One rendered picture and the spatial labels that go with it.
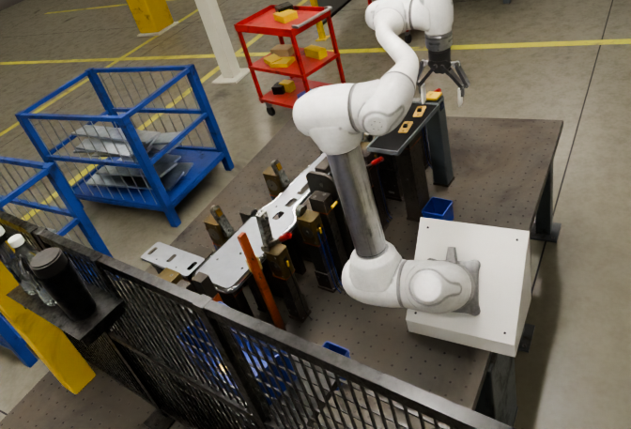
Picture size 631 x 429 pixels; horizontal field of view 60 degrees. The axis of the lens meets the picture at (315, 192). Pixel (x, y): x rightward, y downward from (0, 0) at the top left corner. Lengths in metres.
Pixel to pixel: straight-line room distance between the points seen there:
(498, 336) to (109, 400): 1.40
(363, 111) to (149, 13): 8.03
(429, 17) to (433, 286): 0.85
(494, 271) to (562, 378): 0.98
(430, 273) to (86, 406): 1.37
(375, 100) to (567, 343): 1.81
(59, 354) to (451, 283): 1.42
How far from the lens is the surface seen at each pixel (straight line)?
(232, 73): 6.43
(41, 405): 2.45
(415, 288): 1.65
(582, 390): 2.72
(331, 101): 1.43
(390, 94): 1.39
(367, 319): 2.07
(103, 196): 4.66
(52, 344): 2.23
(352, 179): 1.54
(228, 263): 2.03
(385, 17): 1.86
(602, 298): 3.06
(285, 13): 4.77
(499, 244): 1.87
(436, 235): 1.92
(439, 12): 1.86
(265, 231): 1.87
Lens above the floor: 2.25
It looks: 34 degrees down
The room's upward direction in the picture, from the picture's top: 17 degrees counter-clockwise
